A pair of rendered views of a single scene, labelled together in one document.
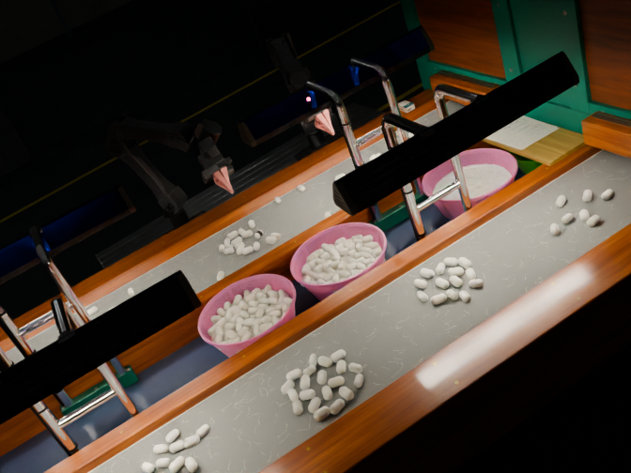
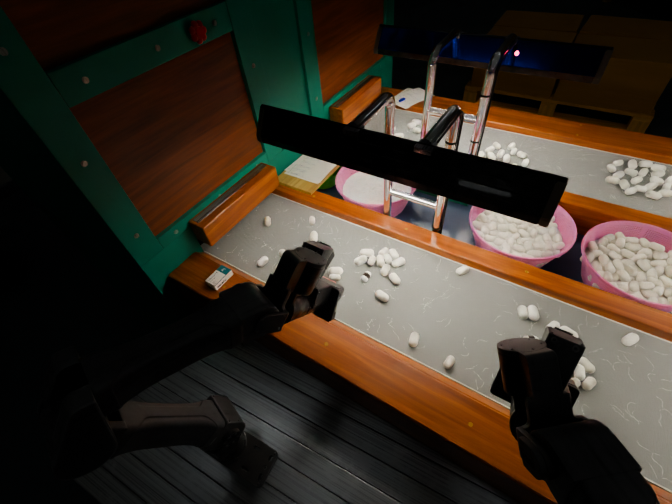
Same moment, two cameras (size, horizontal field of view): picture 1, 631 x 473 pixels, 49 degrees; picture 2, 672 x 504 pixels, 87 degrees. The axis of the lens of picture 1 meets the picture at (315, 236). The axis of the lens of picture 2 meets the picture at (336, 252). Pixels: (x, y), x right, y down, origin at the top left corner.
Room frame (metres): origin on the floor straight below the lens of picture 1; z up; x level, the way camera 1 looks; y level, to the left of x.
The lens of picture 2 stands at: (2.32, 0.19, 1.47)
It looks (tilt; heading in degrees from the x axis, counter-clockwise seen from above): 48 degrees down; 234
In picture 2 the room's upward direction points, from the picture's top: 7 degrees counter-clockwise
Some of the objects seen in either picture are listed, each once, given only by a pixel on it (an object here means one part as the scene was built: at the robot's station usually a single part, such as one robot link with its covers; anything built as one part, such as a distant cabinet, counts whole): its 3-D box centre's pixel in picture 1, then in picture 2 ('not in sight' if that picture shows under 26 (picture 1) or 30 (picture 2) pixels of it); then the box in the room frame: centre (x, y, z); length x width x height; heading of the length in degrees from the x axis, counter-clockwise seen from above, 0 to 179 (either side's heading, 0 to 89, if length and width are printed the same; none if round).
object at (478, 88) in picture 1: (465, 89); (238, 201); (2.05, -0.63, 0.83); 0.30 x 0.06 x 0.07; 16
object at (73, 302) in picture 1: (54, 321); not in sight; (1.53, 0.70, 0.90); 0.20 x 0.19 x 0.45; 106
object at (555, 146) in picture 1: (528, 137); (320, 160); (1.71, -0.67, 0.77); 0.33 x 0.15 x 0.01; 16
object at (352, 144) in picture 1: (367, 144); (400, 198); (1.79, -0.24, 0.90); 0.20 x 0.19 x 0.45; 106
